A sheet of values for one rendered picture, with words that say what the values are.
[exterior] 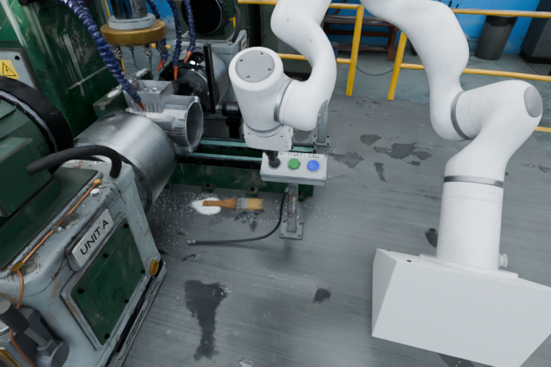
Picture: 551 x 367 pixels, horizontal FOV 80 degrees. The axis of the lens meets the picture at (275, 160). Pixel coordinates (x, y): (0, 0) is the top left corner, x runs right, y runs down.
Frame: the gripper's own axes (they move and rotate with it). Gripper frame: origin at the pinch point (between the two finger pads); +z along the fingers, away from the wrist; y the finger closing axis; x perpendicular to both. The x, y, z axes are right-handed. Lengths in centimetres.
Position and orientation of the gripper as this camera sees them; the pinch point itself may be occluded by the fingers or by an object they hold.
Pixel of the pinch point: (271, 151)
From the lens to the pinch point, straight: 78.6
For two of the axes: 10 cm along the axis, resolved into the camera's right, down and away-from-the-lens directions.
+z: 0.7, 3.9, 9.2
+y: -9.9, -1.0, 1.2
